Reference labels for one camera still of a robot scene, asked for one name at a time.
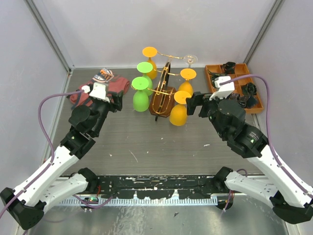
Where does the wooden compartment tray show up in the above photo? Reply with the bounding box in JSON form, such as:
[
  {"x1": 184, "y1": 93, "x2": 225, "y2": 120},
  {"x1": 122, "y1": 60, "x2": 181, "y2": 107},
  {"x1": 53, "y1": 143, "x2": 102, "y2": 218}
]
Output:
[{"x1": 204, "y1": 62, "x2": 265, "y2": 115}]

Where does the green goblet front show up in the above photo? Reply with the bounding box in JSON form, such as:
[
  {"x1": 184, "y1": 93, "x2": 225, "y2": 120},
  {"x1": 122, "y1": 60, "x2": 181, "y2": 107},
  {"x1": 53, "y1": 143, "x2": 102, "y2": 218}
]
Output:
[{"x1": 137, "y1": 62, "x2": 153, "y2": 96}]

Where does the purple cable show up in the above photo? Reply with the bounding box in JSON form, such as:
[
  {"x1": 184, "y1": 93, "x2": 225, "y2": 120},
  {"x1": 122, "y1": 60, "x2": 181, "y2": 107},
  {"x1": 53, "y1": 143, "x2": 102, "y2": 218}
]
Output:
[
  {"x1": 0, "y1": 89, "x2": 85, "y2": 218},
  {"x1": 220, "y1": 74, "x2": 313, "y2": 196}
]

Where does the gold wine glass rack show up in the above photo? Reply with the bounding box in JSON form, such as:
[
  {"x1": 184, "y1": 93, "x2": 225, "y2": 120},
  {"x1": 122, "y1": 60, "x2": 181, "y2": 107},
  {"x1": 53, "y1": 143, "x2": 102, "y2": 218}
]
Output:
[{"x1": 145, "y1": 50, "x2": 194, "y2": 122}]

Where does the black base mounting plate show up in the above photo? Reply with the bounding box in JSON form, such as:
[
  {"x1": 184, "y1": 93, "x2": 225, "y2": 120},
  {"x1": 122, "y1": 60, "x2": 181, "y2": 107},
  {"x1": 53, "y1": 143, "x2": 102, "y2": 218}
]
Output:
[{"x1": 69, "y1": 174, "x2": 244, "y2": 199}]

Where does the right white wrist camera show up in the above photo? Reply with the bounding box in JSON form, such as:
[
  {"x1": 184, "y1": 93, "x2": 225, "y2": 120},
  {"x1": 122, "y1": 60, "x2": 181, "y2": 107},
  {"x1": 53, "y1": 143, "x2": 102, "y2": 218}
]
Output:
[{"x1": 209, "y1": 76, "x2": 235, "y2": 100}]

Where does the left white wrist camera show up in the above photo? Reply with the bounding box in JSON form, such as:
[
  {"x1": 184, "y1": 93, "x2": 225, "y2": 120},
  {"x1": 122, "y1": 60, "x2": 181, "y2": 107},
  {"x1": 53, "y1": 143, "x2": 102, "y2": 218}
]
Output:
[{"x1": 81, "y1": 82, "x2": 110, "y2": 102}]

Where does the clear wine glass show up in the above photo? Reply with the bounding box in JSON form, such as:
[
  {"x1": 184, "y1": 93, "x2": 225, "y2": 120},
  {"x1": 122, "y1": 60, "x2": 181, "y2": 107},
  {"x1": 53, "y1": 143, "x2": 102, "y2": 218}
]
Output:
[{"x1": 183, "y1": 54, "x2": 198, "y2": 68}]

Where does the red cloth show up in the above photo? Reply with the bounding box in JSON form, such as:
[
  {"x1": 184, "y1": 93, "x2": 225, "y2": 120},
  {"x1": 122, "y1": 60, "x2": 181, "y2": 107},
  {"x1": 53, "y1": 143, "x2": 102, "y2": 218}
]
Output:
[{"x1": 67, "y1": 68, "x2": 130, "y2": 110}]

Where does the green goblet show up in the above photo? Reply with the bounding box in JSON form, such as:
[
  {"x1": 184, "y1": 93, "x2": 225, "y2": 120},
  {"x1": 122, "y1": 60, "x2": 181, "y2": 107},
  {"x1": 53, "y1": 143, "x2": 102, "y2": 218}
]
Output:
[
  {"x1": 137, "y1": 62, "x2": 153, "y2": 96},
  {"x1": 131, "y1": 76, "x2": 149, "y2": 112}
]

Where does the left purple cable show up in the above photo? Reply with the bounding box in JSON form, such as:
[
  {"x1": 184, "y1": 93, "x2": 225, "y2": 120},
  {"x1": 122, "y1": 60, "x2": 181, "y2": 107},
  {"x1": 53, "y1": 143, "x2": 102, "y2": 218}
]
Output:
[{"x1": 0, "y1": 89, "x2": 85, "y2": 218}]

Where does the black rolled item in tray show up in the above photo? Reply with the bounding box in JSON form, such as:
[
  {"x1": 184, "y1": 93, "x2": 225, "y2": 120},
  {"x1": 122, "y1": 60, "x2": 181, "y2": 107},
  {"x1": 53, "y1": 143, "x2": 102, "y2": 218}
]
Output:
[{"x1": 241, "y1": 82, "x2": 257, "y2": 95}]

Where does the grey cable duct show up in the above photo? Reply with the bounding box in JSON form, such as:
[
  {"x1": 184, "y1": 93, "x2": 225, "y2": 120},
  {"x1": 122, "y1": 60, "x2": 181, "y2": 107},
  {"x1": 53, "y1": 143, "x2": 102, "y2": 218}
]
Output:
[{"x1": 58, "y1": 196, "x2": 218, "y2": 206}]

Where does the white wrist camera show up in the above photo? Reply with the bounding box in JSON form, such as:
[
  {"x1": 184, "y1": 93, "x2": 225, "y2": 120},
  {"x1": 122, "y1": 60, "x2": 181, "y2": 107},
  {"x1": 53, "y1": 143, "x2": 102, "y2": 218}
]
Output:
[
  {"x1": 209, "y1": 76, "x2": 235, "y2": 100},
  {"x1": 81, "y1": 82, "x2": 110, "y2": 102}
]

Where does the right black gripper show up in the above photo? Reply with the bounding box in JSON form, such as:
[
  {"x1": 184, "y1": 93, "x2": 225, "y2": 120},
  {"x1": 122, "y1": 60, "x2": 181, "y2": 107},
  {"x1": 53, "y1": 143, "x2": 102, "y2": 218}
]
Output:
[{"x1": 185, "y1": 91, "x2": 230, "y2": 138}]

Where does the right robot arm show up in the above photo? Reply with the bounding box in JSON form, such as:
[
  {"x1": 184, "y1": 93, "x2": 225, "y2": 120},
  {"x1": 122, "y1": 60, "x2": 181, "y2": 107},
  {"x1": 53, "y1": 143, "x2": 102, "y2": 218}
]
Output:
[{"x1": 186, "y1": 92, "x2": 313, "y2": 224}]

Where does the orange goblet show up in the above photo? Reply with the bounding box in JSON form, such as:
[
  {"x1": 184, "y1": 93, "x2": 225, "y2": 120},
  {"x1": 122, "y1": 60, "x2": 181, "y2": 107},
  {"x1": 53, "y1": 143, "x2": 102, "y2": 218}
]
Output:
[
  {"x1": 142, "y1": 47, "x2": 157, "y2": 80},
  {"x1": 179, "y1": 68, "x2": 197, "y2": 95},
  {"x1": 169, "y1": 91, "x2": 191, "y2": 126}
]

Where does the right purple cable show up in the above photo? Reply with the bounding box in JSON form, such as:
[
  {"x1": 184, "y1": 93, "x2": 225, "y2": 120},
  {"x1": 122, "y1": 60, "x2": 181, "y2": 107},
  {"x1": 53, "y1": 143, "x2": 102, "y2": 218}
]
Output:
[{"x1": 220, "y1": 74, "x2": 313, "y2": 196}]

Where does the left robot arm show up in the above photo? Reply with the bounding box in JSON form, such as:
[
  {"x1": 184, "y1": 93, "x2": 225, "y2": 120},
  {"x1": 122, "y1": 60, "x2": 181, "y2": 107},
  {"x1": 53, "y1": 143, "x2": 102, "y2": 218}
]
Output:
[{"x1": 0, "y1": 91, "x2": 123, "y2": 230}]

